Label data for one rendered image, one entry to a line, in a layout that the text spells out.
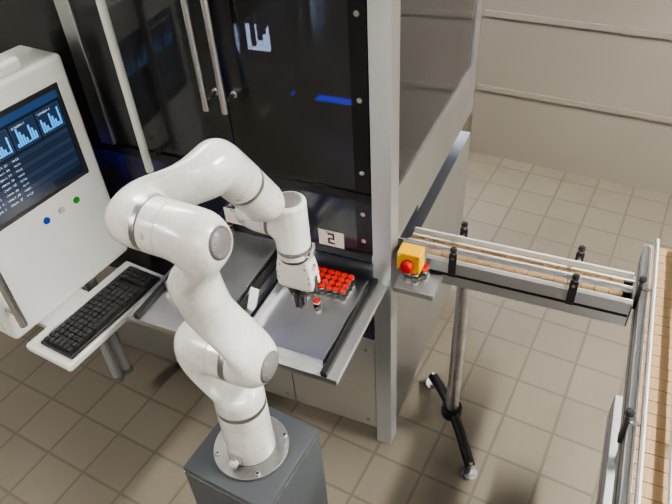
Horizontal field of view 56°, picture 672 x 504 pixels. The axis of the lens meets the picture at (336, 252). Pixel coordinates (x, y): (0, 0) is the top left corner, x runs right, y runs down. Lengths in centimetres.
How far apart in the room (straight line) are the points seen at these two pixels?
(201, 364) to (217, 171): 44
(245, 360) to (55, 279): 109
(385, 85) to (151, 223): 77
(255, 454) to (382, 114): 89
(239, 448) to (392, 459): 116
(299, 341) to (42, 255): 86
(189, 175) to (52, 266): 117
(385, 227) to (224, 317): 75
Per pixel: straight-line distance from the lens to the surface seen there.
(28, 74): 202
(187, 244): 102
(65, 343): 213
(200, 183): 112
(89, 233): 228
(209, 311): 120
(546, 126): 410
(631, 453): 166
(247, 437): 154
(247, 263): 212
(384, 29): 155
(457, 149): 265
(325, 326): 187
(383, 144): 169
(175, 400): 294
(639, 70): 387
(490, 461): 267
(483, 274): 199
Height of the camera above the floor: 225
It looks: 40 degrees down
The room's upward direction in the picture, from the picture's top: 4 degrees counter-clockwise
